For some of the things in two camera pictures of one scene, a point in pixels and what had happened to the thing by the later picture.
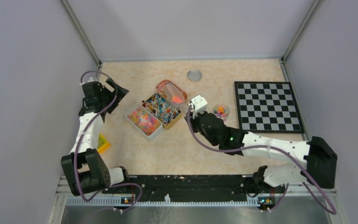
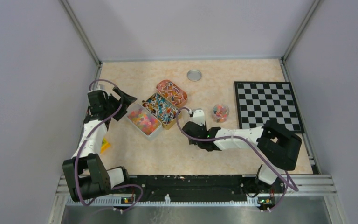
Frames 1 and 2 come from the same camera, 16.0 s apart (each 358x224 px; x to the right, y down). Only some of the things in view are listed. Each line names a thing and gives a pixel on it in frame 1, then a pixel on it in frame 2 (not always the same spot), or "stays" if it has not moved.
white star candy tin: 143,120 stays
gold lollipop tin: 164,110 stays
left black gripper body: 106,96 -> 112,104
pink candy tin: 171,91 stays
